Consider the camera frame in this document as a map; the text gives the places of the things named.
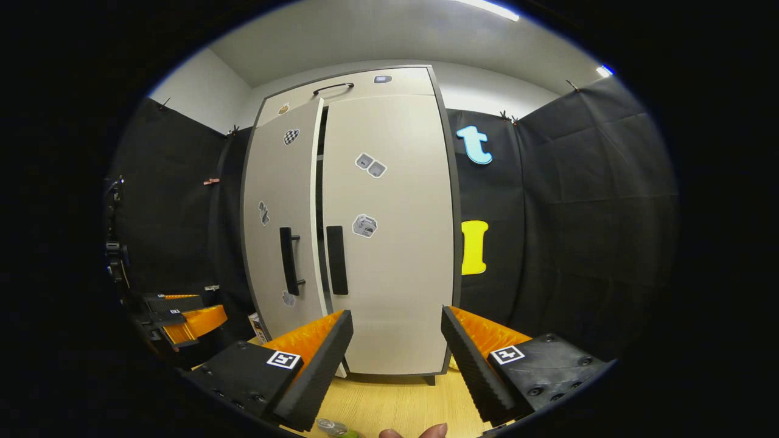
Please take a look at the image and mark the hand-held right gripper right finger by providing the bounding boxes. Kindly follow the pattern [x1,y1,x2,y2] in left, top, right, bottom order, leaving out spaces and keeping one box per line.
[441,305,612,426]

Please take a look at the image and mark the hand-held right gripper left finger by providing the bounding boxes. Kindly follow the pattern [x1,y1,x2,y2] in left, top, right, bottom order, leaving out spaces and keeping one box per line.
[186,309,355,433]

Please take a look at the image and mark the green label clear bottle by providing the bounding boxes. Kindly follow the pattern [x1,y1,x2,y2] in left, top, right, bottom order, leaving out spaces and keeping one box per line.
[315,418,366,438]

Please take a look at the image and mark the white cabinet door bar handle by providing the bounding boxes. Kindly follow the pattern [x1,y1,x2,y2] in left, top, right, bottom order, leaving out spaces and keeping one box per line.
[242,97,329,375]

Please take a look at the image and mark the grey and white cabinet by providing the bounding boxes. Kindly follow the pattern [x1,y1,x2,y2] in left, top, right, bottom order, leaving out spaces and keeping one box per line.
[239,64,463,387]

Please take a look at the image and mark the white cabinet drawer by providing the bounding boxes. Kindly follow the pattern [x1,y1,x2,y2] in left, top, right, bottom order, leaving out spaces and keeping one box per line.
[256,67,436,127]

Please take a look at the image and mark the small white carton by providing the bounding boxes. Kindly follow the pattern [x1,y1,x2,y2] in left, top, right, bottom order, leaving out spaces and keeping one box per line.
[248,312,269,345]

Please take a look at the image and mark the black backdrop cloth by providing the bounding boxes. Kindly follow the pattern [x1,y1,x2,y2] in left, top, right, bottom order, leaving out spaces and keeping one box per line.
[107,76,679,366]

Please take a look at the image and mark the long ceiling light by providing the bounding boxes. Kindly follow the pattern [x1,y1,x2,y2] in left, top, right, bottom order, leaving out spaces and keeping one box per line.
[453,0,521,23]

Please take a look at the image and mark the black bar door handle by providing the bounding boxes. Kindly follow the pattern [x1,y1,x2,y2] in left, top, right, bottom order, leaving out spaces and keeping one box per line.
[280,227,306,297]

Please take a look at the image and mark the black flat door handle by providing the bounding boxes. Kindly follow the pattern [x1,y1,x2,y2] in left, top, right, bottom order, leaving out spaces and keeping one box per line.
[326,226,349,296]

